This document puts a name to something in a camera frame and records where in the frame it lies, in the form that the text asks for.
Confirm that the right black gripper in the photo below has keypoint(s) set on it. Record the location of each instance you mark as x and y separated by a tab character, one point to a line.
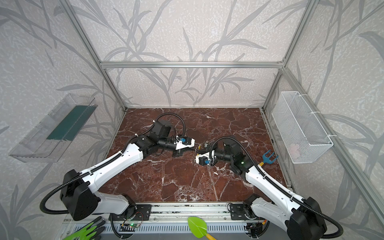
210	154

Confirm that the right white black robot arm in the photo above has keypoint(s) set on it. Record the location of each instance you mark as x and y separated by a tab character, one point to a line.
297	216

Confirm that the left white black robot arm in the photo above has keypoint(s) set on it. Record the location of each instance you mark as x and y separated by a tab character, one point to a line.
81	196

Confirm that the blue toy rake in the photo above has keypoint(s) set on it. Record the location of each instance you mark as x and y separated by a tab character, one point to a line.
268	158

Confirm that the green toy shovel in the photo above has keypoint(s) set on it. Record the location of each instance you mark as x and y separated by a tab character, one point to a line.
199	228

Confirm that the pink object in basket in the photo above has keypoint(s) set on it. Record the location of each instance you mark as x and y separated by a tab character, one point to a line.
295	151

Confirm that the green black work glove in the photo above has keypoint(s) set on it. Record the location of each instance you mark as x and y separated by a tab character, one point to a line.
92	231

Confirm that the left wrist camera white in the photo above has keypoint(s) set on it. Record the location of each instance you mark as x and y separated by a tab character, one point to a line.
185	142

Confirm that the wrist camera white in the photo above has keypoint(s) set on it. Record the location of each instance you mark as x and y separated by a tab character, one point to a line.
185	142
204	160

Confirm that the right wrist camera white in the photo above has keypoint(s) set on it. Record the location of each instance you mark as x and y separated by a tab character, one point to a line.
204	160

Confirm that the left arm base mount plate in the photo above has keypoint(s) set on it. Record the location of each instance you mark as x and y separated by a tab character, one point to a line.
139	212

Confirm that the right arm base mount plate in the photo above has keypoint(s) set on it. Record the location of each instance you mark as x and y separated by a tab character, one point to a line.
239	212

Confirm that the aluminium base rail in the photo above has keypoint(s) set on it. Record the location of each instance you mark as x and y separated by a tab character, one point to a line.
172	219

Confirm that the white wire mesh basket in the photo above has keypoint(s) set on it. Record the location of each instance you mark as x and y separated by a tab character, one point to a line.
299	124

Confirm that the clear plastic wall tray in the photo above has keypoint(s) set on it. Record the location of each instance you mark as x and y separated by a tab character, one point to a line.
48	141

